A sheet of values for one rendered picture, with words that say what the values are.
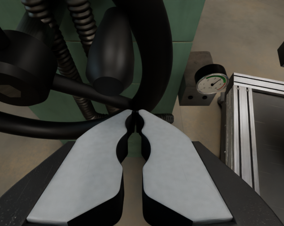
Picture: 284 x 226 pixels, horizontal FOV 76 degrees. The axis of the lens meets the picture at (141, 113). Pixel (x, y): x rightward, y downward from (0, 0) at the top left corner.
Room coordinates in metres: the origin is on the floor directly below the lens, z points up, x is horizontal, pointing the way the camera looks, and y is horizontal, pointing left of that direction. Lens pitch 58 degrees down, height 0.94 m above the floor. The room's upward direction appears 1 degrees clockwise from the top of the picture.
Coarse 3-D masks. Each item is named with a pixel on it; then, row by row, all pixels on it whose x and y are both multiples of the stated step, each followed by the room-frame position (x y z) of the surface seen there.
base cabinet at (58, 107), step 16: (80, 48) 0.30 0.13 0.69; (176, 48) 0.30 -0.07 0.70; (80, 64) 0.30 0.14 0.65; (176, 64) 0.30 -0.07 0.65; (176, 80) 0.30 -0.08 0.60; (48, 96) 0.29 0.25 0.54; (64, 96) 0.29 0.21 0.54; (128, 96) 0.30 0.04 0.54; (176, 96) 0.30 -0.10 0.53; (48, 112) 0.29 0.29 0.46; (64, 112) 0.29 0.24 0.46; (80, 112) 0.29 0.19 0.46; (160, 112) 0.30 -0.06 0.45; (128, 144) 0.30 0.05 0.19
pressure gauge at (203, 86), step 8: (216, 64) 0.27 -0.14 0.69; (200, 72) 0.26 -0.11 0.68; (208, 72) 0.25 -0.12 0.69; (216, 72) 0.24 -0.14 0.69; (224, 72) 0.25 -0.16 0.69; (200, 80) 0.24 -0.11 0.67; (208, 80) 0.24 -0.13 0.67; (216, 80) 0.24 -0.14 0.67; (224, 80) 0.24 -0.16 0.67; (200, 88) 0.24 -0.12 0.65; (208, 88) 0.24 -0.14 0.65; (216, 88) 0.24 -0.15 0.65
